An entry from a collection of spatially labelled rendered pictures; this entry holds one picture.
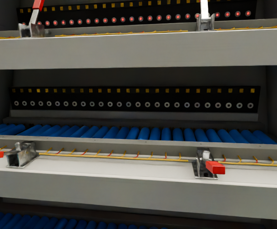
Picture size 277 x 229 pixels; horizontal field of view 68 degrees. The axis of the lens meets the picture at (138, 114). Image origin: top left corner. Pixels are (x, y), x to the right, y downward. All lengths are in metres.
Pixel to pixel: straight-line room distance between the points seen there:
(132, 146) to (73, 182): 0.10
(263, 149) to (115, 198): 0.22
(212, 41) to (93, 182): 0.24
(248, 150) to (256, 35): 0.15
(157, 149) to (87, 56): 0.17
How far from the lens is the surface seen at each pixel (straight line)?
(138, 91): 0.43
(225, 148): 0.32
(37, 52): 0.36
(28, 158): 0.36
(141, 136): 0.35
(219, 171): 0.22
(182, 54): 0.30
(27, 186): 0.35
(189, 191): 0.28
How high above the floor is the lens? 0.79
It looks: 6 degrees up
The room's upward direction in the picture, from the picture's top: 2 degrees clockwise
